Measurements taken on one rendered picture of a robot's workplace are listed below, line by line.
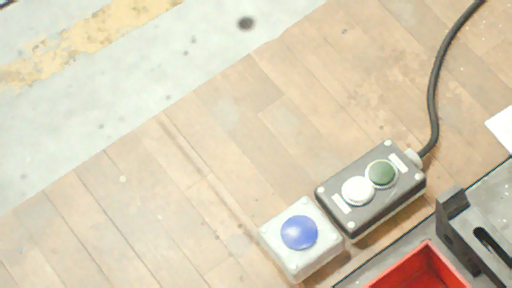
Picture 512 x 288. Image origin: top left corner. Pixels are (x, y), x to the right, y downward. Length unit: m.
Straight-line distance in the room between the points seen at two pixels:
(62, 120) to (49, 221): 1.14
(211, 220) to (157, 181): 0.08
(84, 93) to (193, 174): 1.18
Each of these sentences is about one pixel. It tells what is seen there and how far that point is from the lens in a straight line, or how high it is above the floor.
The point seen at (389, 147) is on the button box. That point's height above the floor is 0.93.
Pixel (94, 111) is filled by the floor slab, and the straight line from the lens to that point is 2.63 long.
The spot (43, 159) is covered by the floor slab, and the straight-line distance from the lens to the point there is 2.61.
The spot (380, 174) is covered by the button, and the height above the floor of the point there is 0.94.
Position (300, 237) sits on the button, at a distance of 1.40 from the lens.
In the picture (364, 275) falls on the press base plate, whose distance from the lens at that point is 1.42.
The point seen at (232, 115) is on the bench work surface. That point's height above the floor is 0.90.
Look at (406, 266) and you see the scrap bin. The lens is 1.38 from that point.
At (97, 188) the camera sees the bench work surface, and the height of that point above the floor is 0.90.
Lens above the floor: 2.21
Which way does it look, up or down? 62 degrees down
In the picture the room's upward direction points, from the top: 9 degrees counter-clockwise
